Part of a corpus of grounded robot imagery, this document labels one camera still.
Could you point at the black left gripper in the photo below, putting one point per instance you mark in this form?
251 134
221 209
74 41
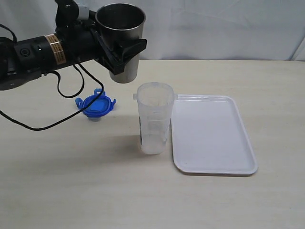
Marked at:
81 42

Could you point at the stainless steel cup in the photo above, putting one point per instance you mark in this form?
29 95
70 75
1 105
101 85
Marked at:
121 22

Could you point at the clear plastic container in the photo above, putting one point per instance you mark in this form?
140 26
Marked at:
155 104

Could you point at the blue container lid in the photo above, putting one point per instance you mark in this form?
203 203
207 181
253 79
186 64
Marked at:
95 107

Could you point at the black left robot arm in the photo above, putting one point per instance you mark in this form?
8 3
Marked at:
28 60

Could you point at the white backdrop curtain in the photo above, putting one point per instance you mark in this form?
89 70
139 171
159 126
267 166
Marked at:
224 29

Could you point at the white plastic tray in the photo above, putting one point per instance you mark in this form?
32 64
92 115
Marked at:
209 137

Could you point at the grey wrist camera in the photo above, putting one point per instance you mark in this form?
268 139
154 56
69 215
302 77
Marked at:
69 11

